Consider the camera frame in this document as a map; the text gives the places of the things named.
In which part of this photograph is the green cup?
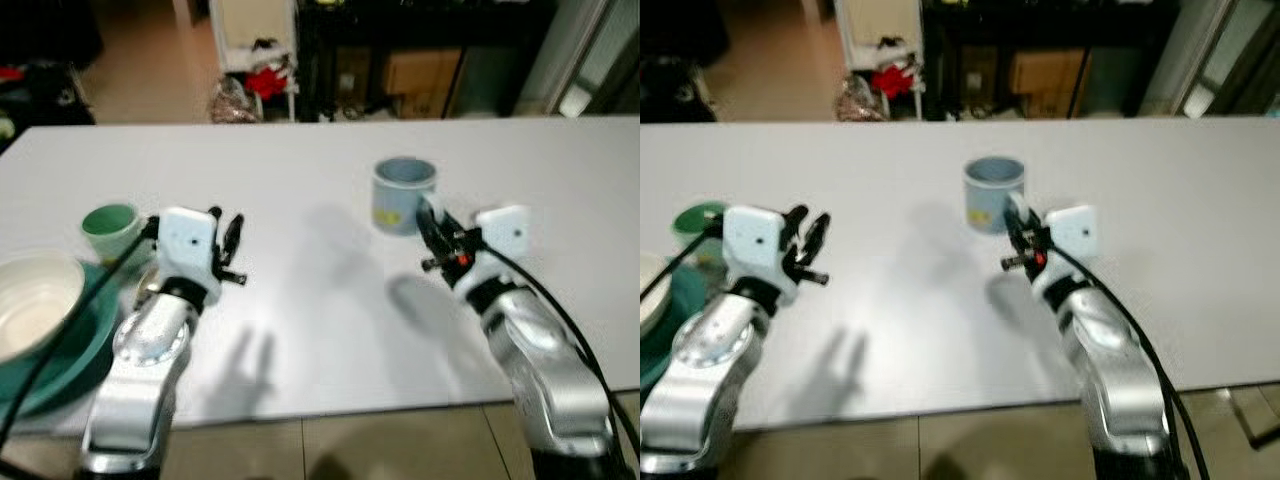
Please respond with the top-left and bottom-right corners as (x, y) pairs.
(80, 203), (149, 263)
(672, 202), (729, 251)

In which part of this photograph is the black shelf unit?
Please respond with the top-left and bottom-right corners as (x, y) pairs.
(297, 0), (559, 123)
(922, 0), (1181, 121)

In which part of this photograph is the red object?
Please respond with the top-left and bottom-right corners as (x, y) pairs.
(870, 62), (919, 101)
(245, 62), (293, 101)

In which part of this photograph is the grey mug with yellow sticker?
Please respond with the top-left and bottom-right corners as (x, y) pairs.
(372, 157), (439, 237)
(963, 157), (1028, 236)

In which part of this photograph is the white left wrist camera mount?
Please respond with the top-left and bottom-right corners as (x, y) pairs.
(158, 207), (223, 303)
(722, 205), (788, 291)

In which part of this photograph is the brown cardboard box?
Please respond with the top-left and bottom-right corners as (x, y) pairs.
(1008, 48), (1091, 121)
(383, 48), (463, 121)

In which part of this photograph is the white cabinet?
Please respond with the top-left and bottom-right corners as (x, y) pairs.
(833, 0), (926, 121)
(208, 0), (299, 121)

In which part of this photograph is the grey door panel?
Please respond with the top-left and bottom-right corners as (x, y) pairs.
(515, 0), (641, 119)
(1140, 0), (1280, 119)

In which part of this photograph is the patterned bag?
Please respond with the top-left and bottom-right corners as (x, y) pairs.
(835, 75), (889, 123)
(208, 78), (263, 124)

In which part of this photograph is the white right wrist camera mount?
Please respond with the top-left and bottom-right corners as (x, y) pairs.
(1030, 205), (1099, 301)
(455, 205), (533, 293)

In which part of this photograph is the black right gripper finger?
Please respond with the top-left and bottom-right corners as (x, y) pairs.
(1018, 195), (1046, 250)
(430, 200), (457, 250)
(1004, 195), (1030, 254)
(416, 197), (442, 257)

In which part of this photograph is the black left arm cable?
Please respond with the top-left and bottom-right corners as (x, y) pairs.
(0, 215), (161, 480)
(640, 218), (726, 301)

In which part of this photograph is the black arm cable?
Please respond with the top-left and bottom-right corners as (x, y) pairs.
(640, 218), (726, 301)
(478, 240), (641, 471)
(1048, 243), (1196, 480)
(0, 215), (161, 480)

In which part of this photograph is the teal plate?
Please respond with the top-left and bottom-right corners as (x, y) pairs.
(0, 262), (136, 419)
(640, 265), (706, 391)

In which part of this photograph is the black bag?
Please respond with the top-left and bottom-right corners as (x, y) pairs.
(640, 55), (716, 126)
(0, 58), (96, 129)

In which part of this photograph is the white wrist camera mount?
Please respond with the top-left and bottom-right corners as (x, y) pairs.
(158, 207), (223, 303)
(1030, 205), (1099, 301)
(455, 205), (533, 293)
(722, 205), (788, 291)

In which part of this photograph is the white bowl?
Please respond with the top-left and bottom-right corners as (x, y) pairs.
(640, 252), (669, 336)
(0, 250), (88, 366)

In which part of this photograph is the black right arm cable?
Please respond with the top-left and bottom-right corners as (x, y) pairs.
(478, 240), (641, 471)
(1048, 243), (1196, 480)

